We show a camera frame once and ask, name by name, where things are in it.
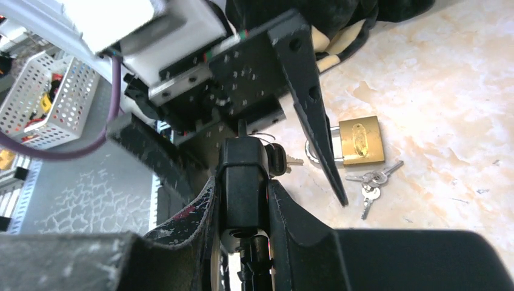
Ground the white perforated tray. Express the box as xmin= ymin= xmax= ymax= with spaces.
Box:
xmin=1 ymin=52 xmax=100 ymax=150

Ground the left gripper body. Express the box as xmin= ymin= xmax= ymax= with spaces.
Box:
xmin=124 ymin=24 xmax=294 ymax=170

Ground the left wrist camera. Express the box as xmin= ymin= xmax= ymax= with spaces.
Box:
xmin=63 ymin=1 xmax=227 ymax=85

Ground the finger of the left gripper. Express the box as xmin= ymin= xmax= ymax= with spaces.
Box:
xmin=269 ymin=9 xmax=349 ymax=207
xmin=106 ymin=113 xmax=201 ymax=203

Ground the black padlock with keys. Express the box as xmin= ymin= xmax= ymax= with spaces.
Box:
xmin=216 ymin=119 xmax=304 ymax=290

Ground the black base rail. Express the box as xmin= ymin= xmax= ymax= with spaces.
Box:
xmin=149 ymin=121 xmax=210 ymax=229

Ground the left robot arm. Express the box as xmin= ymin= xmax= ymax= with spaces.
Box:
xmin=1 ymin=1 xmax=353 ymax=206

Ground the brass padlock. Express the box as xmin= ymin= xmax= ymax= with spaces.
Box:
xmin=304 ymin=115 xmax=405 ymax=221

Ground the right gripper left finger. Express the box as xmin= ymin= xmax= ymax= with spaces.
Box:
xmin=1 ymin=178 xmax=219 ymax=290

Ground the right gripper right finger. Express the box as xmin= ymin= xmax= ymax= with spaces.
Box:
xmin=268 ymin=180 xmax=513 ymax=290

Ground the black floral blanket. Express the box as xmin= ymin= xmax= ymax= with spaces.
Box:
xmin=225 ymin=0 xmax=434 ymax=73

